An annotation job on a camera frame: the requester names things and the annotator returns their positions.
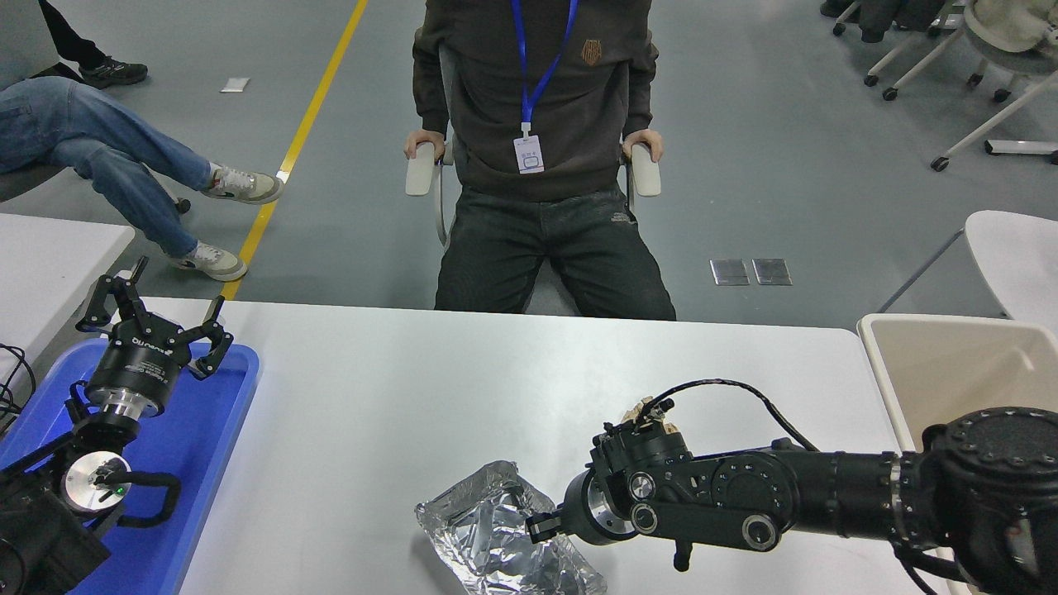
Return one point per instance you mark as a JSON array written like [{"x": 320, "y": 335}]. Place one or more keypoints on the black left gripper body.
[{"x": 136, "y": 364}]

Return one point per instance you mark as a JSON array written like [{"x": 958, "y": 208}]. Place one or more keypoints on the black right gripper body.
[{"x": 577, "y": 508}]

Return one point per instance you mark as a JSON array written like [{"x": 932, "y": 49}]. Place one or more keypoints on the foil tray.
[{"x": 479, "y": 537}]

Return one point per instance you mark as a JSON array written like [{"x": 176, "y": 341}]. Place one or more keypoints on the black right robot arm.
[{"x": 826, "y": 496}]

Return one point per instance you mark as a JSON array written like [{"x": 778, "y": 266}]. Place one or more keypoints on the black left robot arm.
[{"x": 33, "y": 537}]

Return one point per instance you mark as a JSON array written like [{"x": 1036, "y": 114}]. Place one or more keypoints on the person's right hand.
[{"x": 430, "y": 139}]

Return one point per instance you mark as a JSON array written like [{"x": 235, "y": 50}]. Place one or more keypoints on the person's left hand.
[{"x": 649, "y": 139}]

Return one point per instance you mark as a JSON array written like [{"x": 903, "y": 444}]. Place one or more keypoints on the white side table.
[{"x": 50, "y": 264}]

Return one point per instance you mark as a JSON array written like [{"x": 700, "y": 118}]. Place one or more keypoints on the blue plastic tray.
[{"x": 194, "y": 446}]

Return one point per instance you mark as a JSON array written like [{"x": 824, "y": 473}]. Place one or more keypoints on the crumpled tan paper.
[{"x": 638, "y": 411}]

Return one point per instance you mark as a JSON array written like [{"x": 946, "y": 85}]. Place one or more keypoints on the person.
[
  {"x": 537, "y": 240},
  {"x": 116, "y": 73},
  {"x": 83, "y": 140}
]

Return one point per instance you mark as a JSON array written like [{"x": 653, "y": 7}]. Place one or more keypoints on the grey office chair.
[{"x": 420, "y": 175}]

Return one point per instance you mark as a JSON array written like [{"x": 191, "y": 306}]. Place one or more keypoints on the silver floor outlet plate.
[
  {"x": 772, "y": 272},
  {"x": 730, "y": 273}
]

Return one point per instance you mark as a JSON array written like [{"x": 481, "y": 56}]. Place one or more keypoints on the large pale bin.
[{"x": 959, "y": 372}]

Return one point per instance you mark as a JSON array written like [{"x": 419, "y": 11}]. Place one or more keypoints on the white rounded table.
[{"x": 1021, "y": 256}]

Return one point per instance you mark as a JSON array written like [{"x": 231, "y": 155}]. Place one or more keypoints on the chair with dark coat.
[{"x": 876, "y": 16}]

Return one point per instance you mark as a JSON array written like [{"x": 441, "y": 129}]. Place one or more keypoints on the white wheeled frame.
[{"x": 992, "y": 124}]

